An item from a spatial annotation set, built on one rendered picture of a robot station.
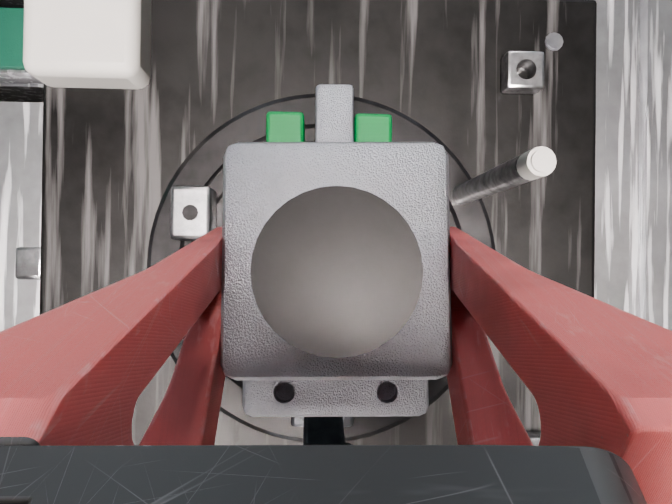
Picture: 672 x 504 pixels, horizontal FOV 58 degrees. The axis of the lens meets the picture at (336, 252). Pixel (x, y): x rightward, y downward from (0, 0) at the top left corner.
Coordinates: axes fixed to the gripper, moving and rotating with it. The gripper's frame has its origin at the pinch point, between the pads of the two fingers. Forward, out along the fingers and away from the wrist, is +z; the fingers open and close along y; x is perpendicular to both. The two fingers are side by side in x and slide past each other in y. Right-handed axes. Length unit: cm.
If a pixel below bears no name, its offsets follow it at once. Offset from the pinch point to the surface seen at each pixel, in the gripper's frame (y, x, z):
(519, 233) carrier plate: -8.0, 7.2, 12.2
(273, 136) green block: 2.0, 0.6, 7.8
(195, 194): 5.2, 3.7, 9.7
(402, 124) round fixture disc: -2.7, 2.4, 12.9
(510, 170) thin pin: -5.0, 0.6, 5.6
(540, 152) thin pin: -5.3, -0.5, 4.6
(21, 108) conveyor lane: 16.0, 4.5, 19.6
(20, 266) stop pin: 13.5, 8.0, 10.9
